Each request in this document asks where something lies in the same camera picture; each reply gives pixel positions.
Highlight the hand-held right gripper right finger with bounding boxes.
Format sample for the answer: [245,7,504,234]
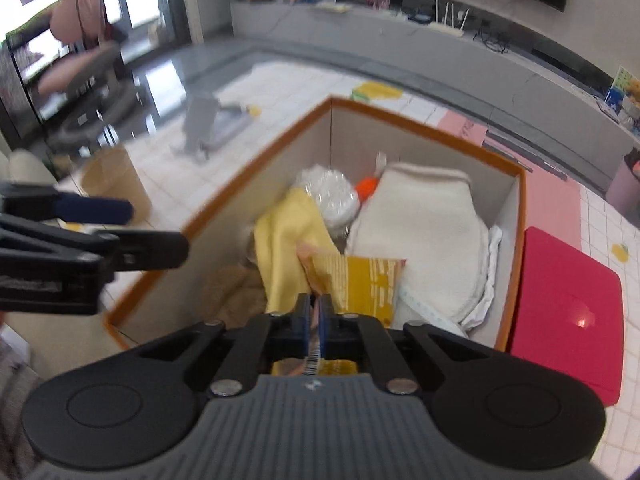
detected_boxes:
[318,293,493,395]

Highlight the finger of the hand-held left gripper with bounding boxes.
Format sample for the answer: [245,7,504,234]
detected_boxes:
[0,182,135,226]
[0,214,190,316]

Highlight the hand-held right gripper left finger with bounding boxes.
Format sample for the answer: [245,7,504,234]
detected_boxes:
[137,292,315,397]

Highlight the yellow snack packet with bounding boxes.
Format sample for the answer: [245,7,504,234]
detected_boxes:
[272,242,408,377]

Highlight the yellow cloth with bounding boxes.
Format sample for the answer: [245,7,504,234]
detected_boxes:
[252,190,341,316]

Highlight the packet of white pads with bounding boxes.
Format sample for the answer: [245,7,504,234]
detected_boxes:
[290,164,361,241]

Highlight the clear plastic bags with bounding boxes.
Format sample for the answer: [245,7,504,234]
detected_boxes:
[345,162,491,318]

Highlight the orange crochet toy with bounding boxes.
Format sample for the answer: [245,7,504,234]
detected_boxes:
[355,175,383,201]

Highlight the white cloth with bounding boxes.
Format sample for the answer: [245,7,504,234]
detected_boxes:
[460,225,503,333]

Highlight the orange cardboard box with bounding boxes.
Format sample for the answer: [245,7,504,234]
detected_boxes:
[102,97,528,353]

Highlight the brown paper cup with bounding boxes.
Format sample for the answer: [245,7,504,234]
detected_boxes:
[80,146,153,226]

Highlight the white phone stand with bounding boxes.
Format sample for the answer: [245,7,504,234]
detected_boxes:
[170,95,261,161]

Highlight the pink office chair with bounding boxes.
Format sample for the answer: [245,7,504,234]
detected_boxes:
[30,0,141,151]

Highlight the checked lemon print tablecloth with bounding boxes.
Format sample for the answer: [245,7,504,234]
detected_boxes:
[50,57,640,480]

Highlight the red cardboard box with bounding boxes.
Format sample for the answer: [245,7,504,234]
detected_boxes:
[505,226,626,407]

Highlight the pink mat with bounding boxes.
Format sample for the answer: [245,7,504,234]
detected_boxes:
[435,110,583,256]

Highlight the white marble television console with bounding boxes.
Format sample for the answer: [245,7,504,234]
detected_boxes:
[230,0,640,196]

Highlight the white router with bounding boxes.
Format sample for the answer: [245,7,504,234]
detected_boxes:
[430,0,473,36]

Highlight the pink bin with black bag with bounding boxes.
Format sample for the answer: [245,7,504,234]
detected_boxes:
[605,147,640,221]

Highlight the green and blue picture card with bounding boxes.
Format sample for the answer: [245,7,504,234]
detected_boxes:
[602,65,640,116]

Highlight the black cables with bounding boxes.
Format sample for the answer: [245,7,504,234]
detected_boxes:
[472,25,511,56]

